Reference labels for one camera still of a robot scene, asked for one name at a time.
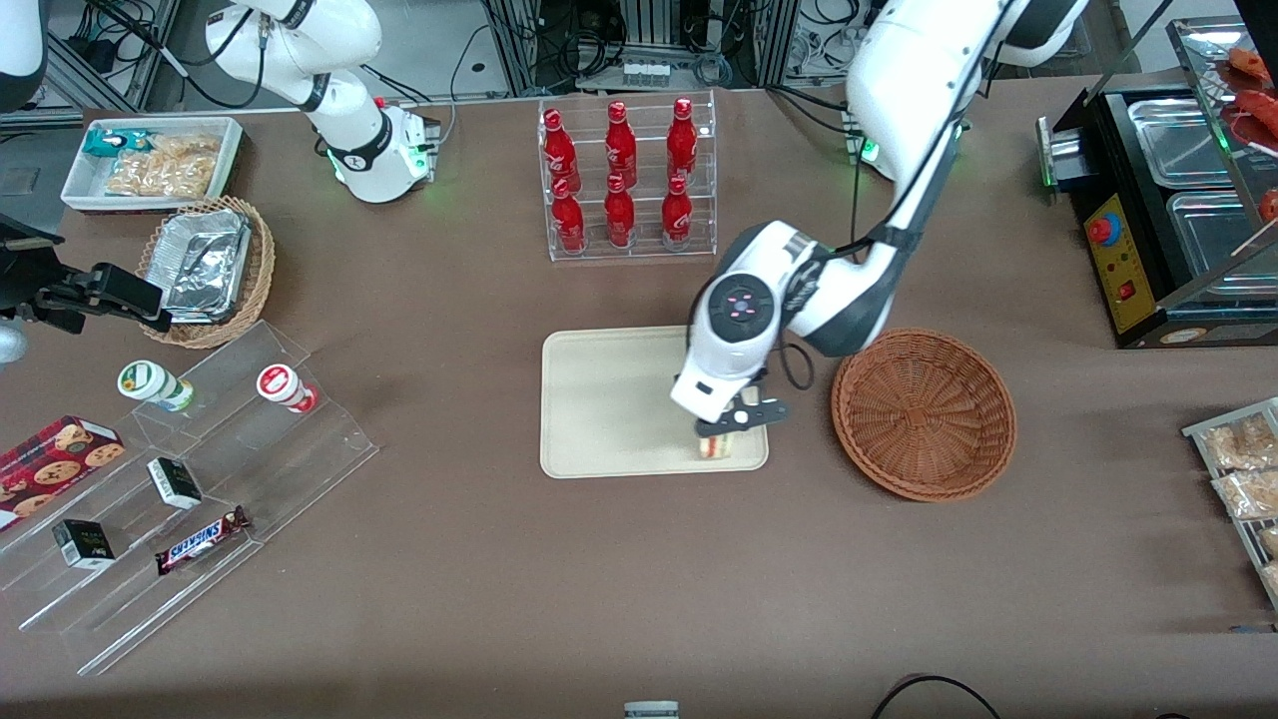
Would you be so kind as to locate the tray of packaged snacks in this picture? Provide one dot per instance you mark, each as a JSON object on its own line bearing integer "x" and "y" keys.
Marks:
{"x": 1198, "y": 434}

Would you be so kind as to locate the teal snack packet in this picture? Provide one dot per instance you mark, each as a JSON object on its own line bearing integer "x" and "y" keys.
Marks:
{"x": 112, "y": 143}

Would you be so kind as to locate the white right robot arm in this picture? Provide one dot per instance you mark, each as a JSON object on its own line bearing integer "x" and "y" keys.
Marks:
{"x": 300, "y": 40}

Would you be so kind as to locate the black hot food display case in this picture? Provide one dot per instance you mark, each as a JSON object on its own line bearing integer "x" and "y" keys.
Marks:
{"x": 1098, "y": 170}

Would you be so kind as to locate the red cookie box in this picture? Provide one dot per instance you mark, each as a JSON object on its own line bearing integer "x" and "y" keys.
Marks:
{"x": 50, "y": 464}

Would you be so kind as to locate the clear acrylic tiered shelf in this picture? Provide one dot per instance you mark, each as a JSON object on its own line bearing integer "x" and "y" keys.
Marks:
{"x": 300, "y": 459}

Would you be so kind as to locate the red sausage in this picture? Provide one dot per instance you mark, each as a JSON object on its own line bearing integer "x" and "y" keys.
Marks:
{"x": 1270, "y": 205}
{"x": 1253, "y": 65}
{"x": 1260, "y": 115}

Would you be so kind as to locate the green lid cup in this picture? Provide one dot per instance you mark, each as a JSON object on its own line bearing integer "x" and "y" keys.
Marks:
{"x": 150, "y": 382}

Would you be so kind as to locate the red lid cup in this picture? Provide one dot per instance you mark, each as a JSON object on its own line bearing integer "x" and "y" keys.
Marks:
{"x": 282, "y": 384}

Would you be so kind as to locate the triangular sandwich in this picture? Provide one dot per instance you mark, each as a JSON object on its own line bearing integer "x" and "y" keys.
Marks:
{"x": 717, "y": 447}

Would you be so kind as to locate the white power strip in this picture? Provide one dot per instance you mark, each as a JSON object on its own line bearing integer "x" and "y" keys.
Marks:
{"x": 646, "y": 74}

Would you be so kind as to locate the stack of aluminium foil trays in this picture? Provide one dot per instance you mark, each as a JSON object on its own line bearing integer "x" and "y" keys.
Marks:
{"x": 205, "y": 265}

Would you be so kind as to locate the steel food pan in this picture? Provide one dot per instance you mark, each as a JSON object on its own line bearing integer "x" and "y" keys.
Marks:
{"x": 1213, "y": 245}
{"x": 1178, "y": 140}

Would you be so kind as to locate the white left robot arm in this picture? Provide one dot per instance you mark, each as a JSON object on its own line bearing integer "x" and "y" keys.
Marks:
{"x": 899, "y": 80}

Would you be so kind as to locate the clear bag of crackers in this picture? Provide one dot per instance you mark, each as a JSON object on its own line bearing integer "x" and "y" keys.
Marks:
{"x": 170, "y": 165}

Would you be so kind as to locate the clear bag of pastry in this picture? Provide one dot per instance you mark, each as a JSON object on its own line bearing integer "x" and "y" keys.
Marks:
{"x": 1270, "y": 539}
{"x": 1243, "y": 444}
{"x": 1272, "y": 579}
{"x": 1253, "y": 494}

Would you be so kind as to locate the brown wicker basket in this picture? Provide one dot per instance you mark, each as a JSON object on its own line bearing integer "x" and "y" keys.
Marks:
{"x": 924, "y": 414}

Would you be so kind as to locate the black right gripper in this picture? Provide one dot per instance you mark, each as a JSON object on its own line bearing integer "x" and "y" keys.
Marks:
{"x": 32, "y": 279}

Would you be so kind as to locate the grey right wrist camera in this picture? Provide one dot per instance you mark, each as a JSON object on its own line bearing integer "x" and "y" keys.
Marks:
{"x": 10, "y": 345}

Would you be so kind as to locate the Snickers chocolate bar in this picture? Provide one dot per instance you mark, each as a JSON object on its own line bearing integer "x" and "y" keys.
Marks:
{"x": 200, "y": 539}

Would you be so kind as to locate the red cola bottle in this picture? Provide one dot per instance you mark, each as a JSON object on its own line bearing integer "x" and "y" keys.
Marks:
{"x": 621, "y": 145}
{"x": 569, "y": 222}
{"x": 677, "y": 215}
{"x": 559, "y": 150}
{"x": 619, "y": 215}
{"x": 682, "y": 140}

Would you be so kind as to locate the beige plastic tray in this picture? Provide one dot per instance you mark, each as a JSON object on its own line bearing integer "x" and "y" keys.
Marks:
{"x": 609, "y": 399}

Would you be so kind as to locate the small black box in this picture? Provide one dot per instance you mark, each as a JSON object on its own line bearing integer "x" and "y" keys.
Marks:
{"x": 83, "y": 544}
{"x": 175, "y": 482}

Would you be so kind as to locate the light wicker basket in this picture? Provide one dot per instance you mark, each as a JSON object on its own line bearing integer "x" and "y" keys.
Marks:
{"x": 258, "y": 270}

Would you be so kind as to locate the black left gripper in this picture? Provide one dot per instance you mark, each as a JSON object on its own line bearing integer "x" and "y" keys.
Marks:
{"x": 760, "y": 373}

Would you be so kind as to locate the clear acrylic bottle rack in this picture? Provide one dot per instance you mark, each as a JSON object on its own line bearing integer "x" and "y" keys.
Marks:
{"x": 644, "y": 250}

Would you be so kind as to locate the white rectangular snack bin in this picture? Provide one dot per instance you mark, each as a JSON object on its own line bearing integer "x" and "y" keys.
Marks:
{"x": 80, "y": 195}

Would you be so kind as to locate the small grey device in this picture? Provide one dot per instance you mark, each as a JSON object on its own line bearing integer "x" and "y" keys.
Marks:
{"x": 651, "y": 711}

